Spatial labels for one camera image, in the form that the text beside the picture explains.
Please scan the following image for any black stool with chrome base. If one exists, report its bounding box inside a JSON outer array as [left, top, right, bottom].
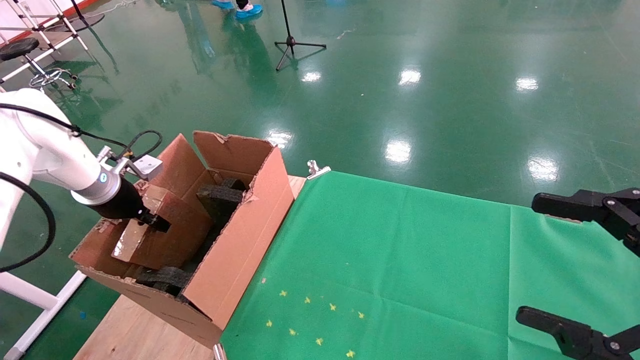
[[0, 37, 80, 92]]

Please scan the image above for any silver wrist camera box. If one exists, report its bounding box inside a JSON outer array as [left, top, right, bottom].
[[97, 146, 163, 182]]

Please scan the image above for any large open cardboard carton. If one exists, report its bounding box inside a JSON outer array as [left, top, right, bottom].
[[69, 131, 296, 348]]

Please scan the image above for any black tripod stand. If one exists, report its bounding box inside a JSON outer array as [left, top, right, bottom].
[[275, 0, 328, 72]]

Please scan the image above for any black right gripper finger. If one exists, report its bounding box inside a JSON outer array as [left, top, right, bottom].
[[531, 188, 640, 257], [516, 306, 640, 360]]

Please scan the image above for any black sleeved looped cable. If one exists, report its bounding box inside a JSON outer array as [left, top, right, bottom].
[[0, 102, 163, 163]]

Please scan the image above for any silver metal binder clip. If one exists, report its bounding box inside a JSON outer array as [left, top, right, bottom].
[[306, 160, 332, 181]]

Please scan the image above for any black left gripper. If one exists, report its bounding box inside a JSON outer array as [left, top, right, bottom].
[[92, 179, 172, 234]]

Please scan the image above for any white metal frame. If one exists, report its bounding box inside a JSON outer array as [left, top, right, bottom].
[[0, 267, 90, 360]]

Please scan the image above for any green table cloth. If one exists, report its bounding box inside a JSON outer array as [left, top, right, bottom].
[[220, 171, 640, 360]]

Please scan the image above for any white tube rack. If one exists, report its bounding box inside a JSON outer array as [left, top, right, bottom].
[[0, 0, 91, 93]]

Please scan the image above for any black foam insert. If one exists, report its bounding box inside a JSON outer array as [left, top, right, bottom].
[[196, 178, 248, 226], [135, 266, 193, 303]]

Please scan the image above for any small taped cardboard box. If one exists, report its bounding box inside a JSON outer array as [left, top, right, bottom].
[[111, 184, 214, 271]]

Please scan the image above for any black round base stand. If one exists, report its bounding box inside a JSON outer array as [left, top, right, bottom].
[[62, 0, 107, 28]]

